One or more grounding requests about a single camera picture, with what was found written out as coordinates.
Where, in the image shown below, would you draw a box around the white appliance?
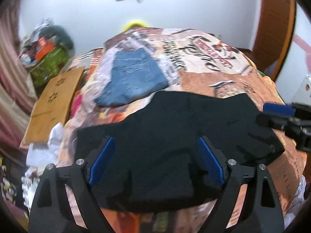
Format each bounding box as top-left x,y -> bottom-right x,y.
290,74 -> 311,107

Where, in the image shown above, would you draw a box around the black pants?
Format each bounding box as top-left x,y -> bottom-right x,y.
73,91 -> 285,210

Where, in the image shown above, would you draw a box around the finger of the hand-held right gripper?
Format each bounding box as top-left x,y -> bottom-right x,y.
256,114 -> 289,130
264,103 -> 295,116

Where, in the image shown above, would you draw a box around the yellow foam cushion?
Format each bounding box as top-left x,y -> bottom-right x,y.
121,20 -> 149,32

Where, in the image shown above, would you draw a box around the white cloth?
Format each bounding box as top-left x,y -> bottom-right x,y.
27,123 -> 65,168

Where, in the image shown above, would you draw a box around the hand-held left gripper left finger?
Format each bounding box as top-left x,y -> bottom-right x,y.
29,136 -> 116,233

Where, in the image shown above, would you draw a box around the blue jeans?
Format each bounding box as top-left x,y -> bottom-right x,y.
94,47 -> 169,107

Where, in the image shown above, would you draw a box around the brown cardboard box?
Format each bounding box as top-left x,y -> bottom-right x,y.
24,67 -> 85,143

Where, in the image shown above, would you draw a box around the orange box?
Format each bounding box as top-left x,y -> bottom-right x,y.
34,37 -> 55,60

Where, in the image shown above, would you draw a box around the green storage box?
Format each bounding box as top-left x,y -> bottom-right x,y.
29,46 -> 70,89

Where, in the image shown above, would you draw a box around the printed blanket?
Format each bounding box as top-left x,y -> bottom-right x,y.
21,27 -> 308,233

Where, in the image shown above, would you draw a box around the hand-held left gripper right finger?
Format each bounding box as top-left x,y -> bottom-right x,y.
197,136 -> 285,233

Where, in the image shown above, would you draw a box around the striped pink curtain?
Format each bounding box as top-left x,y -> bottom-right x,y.
0,0 -> 37,151

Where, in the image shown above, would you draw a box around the frosted glass sliding door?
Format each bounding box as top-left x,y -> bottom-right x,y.
276,5 -> 311,102

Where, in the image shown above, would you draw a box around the wooden door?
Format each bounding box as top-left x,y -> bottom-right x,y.
253,0 -> 297,82

